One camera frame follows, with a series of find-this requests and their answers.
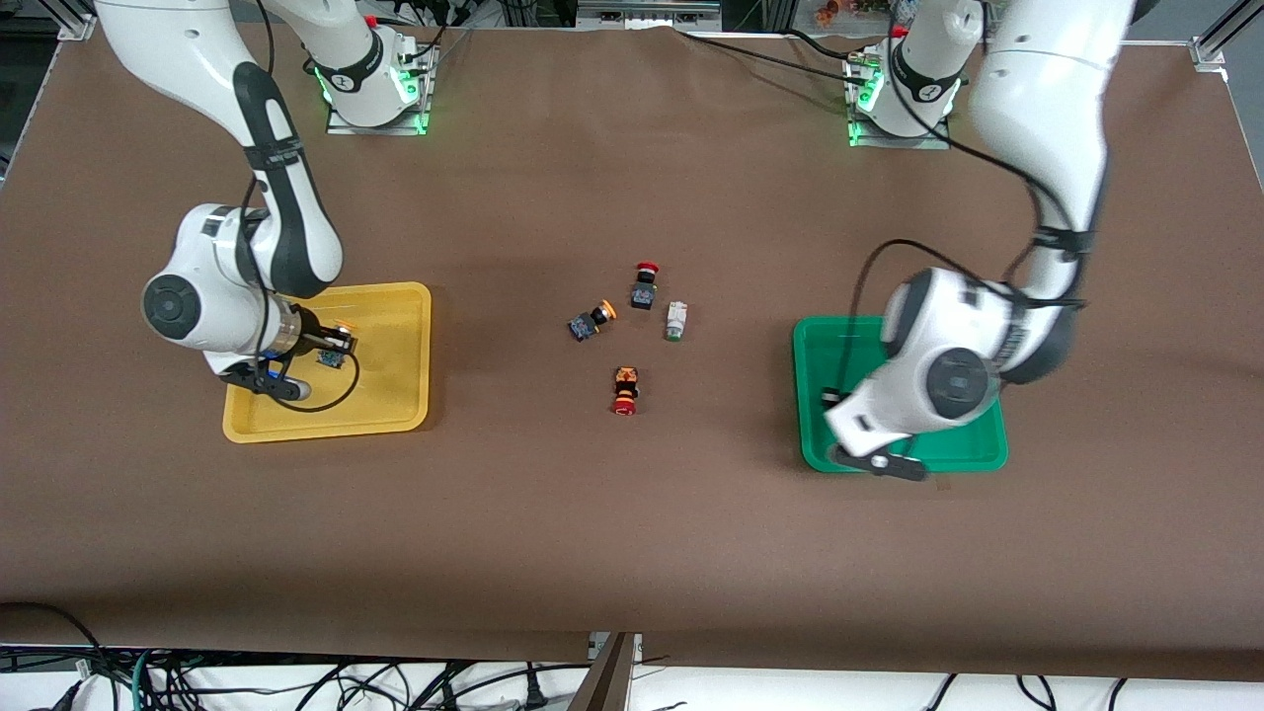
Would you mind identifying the yellow push button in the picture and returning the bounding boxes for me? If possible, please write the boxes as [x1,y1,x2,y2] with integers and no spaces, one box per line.
[315,321,356,372]
[568,299,618,343]

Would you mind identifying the yellow plastic tray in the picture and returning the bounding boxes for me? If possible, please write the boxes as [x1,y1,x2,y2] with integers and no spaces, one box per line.
[222,281,434,444]

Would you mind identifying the brown table cover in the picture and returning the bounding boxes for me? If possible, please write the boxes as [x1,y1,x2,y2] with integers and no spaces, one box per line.
[0,20,1264,682]

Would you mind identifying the aluminium corner profile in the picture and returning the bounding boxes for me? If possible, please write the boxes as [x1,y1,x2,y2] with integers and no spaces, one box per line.
[1189,0,1264,72]
[39,0,97,42]

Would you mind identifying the green plastic tray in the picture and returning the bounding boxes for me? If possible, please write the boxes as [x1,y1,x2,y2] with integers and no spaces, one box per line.
[792,315,1009,473]

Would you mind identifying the orange background objects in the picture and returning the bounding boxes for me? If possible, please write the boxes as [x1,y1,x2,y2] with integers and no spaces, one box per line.
[815,0,892,27]

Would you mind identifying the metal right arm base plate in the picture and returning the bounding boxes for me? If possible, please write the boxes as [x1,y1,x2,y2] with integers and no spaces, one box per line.
[326,39,436,136]

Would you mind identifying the black base connector cables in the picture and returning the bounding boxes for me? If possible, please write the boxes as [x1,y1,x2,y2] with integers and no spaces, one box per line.
[380,0,475,75]

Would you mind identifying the black floor cable bundle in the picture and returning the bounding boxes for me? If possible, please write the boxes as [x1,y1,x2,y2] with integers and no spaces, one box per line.
[148,656,593,711]

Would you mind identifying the black looped floor cable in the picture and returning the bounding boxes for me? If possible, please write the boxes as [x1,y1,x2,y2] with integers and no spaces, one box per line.
[0,601,112,711]

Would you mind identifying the metal table frame post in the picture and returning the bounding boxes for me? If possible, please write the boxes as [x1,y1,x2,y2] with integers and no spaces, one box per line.
[568,632,645,711]

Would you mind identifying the aluminium frame rail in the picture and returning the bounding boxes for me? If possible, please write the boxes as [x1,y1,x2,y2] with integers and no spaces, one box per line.
[576,0,724,33]

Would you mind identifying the long black tabletop cable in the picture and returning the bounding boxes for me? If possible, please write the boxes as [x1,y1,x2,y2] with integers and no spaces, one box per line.
[674,28,870,85]

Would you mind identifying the short black tabletop cable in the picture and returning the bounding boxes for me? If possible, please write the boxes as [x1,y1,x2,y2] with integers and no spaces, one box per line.
[785,28,862,62]

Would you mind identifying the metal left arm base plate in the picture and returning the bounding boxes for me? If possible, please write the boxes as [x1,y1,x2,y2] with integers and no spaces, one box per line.
[846,54,953,151]

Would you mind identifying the black floor cables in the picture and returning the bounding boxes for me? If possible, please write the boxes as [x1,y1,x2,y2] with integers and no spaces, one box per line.
[923,674,1132,711]

